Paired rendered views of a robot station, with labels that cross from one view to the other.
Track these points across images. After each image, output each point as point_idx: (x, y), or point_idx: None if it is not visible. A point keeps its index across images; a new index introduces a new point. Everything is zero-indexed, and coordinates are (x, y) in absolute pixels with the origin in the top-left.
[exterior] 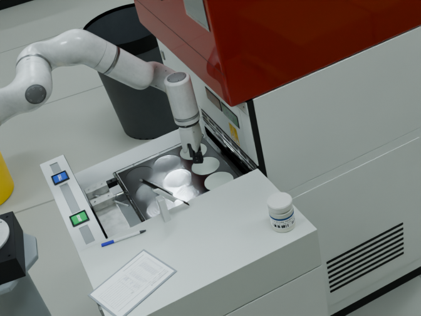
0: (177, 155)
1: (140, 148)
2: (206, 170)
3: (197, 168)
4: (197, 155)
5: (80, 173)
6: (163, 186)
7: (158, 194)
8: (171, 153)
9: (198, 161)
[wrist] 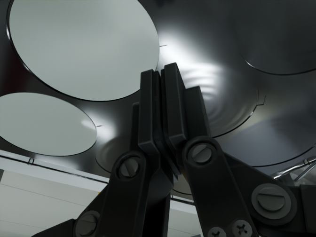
0: (95, 152)
1: (86, 185)
2: (120, 26)
3: (126, 74)
4: (228, 155)
5: (175, 207)
6: (249, 124)
7: (290, 122)
8: (98, 165)
9: (201, 98)
